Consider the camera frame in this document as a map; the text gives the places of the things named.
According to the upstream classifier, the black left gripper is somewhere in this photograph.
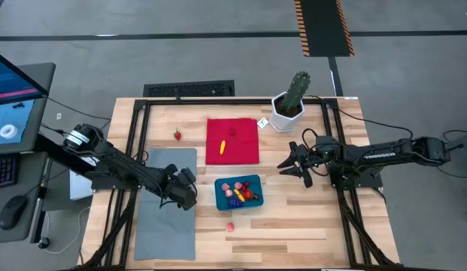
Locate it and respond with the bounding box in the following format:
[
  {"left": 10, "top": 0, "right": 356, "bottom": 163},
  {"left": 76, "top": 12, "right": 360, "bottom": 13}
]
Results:
[{"left": 162, "top": 163, "right": 199, "bottom": 212}]

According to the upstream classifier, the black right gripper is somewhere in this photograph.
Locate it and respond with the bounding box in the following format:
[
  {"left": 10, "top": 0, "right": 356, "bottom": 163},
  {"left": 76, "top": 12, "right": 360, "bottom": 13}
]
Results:
[{"left": 277, "top": 136, "right": 321, "bottom": 189}]

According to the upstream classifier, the teal plastic container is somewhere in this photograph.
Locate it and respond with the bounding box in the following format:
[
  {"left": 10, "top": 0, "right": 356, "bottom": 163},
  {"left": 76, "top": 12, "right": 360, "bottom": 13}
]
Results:
[{"left": 214, "top": 173, "right": 265, "bottom": 212}]

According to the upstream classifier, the grey cloth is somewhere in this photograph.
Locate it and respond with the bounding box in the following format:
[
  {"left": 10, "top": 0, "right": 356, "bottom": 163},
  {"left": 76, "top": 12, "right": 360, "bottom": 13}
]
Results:
[{"left": 134, "top": 147, "right": 199, "bottom": 261}]

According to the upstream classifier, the red cloth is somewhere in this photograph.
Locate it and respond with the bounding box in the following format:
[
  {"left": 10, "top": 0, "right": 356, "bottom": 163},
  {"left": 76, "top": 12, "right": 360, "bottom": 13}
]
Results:
[{"left": 205, "top": 117, "right": 261, "bottom": 166}]

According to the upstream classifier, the white hexagonal plant pot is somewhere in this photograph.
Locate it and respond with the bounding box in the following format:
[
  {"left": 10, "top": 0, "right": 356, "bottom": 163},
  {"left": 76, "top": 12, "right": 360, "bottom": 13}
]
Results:
[{"left": 268, "top": 91, "right": 305, "bottom": 132}]

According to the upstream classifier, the green cactus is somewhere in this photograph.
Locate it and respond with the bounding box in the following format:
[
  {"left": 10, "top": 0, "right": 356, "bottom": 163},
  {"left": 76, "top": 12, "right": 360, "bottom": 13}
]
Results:
[{"left": 281, "top": 70, "right": 311, "bottom": 113}]

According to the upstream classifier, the white box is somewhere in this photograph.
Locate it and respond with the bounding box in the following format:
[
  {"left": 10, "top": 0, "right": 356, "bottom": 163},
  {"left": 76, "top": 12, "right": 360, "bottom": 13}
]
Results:
[{"left": 69, "top": 169, "right": 95, "bottom": 201}]

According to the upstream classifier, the black hazard striped floor mat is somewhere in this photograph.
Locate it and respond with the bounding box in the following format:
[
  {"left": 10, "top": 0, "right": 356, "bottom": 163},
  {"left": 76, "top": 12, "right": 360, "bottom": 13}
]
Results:
[{"left": 294, "top": 0, "right": 356, "bottom": 58}]

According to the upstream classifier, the black and silver pole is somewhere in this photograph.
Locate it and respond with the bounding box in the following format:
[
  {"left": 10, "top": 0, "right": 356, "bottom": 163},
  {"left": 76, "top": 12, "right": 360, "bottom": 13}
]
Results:
[{"left": 29, "top": 156, "right": 53, "bottom": 250}]

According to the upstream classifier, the dark grey side desk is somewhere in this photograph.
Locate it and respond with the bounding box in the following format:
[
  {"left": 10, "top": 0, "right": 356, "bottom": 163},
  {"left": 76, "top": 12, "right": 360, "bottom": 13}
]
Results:
[{"left": 0, "top": 62, "right": 57, "bottom": 245}]

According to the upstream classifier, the black floor stand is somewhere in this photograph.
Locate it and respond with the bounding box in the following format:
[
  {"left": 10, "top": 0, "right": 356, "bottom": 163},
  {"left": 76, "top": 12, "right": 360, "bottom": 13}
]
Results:
[{"left": 441, "top": 129, "right": 467, "bottom": 155}]

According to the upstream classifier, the black computer mouse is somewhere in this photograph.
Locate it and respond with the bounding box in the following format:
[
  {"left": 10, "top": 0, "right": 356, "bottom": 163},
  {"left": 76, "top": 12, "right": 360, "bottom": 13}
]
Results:
[{"left": 0, "top": 194, "right": 28, "bottom": 231}]

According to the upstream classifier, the black keyboard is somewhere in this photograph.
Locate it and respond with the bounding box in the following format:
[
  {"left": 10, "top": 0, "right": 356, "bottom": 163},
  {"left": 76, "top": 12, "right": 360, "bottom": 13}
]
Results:
[{"left": 0, "top": 153, "right": 20, "bottom": 190}]

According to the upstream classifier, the computer monitor with blue screen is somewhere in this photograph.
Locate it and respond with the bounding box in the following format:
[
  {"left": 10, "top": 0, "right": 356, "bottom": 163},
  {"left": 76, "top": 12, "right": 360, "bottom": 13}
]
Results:
[{"left": 0, "top": 48, "right": 50, "bottom": 147}]

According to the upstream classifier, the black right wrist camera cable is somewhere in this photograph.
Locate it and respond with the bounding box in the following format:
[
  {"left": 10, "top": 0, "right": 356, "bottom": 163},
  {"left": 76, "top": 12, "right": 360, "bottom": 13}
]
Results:
[{"left": 302, "top": 127, "right": 332, "bottom": 178}]

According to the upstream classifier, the black aluminium table frame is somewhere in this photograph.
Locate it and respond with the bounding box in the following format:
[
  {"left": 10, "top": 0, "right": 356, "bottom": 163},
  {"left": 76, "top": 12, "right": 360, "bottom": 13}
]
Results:
[{"left": 77, "top": 96, "right": 402, "bottom": 271}]

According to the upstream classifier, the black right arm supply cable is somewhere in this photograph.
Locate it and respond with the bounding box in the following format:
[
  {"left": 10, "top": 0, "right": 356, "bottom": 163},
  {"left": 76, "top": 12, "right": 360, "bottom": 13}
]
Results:
[{"left": 303, "top": 93, "right": 414, "bottom": 140}]

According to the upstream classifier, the black monitor cable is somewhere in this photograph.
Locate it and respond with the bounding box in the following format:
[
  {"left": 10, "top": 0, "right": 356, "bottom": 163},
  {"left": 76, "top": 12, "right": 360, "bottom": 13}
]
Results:
[{"left": 43, "top": 94, "right": 113, "bottom": 122}]

